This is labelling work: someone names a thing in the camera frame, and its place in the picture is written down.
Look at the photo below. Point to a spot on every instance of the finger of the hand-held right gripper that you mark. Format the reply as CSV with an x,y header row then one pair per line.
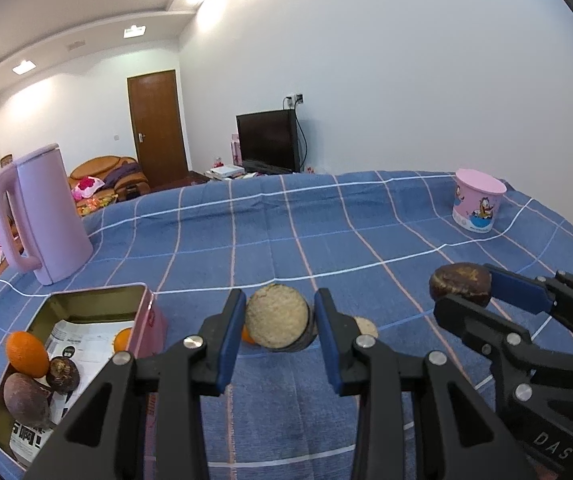
x,y
471,320
516,290

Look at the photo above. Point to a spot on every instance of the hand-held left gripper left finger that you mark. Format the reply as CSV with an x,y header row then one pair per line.
x,y
229,345

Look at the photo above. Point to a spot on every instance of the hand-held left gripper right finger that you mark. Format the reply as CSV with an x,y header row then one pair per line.
x,y
329,340

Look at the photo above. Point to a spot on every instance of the orange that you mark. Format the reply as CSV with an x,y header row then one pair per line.
x,y
122,341
27,355
248,336

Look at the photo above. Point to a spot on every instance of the cut taro piece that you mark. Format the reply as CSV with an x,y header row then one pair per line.
x,y
366,327
279,317

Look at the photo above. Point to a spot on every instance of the dark brown taro piece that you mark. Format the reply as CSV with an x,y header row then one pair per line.
x,y
459,280

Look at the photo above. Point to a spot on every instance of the pink metal tin box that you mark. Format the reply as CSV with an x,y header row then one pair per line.
x,y
152,325

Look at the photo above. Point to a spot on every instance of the purple beetroot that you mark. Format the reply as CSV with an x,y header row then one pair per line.
x,y
26,400

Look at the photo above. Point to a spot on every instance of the pink cartoon cup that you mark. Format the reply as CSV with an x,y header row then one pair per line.
x,y
479,202

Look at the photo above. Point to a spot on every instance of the blue plaid tablecloth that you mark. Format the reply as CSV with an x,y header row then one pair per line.
x,y
316,240

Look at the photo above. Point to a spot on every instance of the printed paper sheet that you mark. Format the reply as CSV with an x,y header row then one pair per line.
x,y
86,340

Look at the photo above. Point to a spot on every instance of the dark water chestnut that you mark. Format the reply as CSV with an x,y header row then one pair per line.
x,y
63,375

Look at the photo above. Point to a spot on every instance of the dark coffee table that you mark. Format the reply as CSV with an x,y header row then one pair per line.
x,y
186,181

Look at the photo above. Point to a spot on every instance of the white box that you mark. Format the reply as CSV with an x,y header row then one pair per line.
x,y
226,171

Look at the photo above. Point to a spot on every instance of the purple cloth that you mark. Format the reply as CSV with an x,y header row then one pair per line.
x,y
121,174

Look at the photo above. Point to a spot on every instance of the black television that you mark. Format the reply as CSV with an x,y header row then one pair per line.
x,y
266,140

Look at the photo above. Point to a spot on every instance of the pink electric kettle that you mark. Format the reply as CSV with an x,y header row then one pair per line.
x,y
51,210

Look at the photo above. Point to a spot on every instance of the brown wooden door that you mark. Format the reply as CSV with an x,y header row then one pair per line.
x,y
159,130

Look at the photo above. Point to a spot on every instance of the ceiling air vent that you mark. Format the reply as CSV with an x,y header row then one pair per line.
x,y
76,45

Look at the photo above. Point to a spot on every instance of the square ceiling light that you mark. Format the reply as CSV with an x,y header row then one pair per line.
x,y
23,67

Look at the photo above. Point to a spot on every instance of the wall power outlet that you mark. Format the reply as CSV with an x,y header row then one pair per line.
x,y
294,100

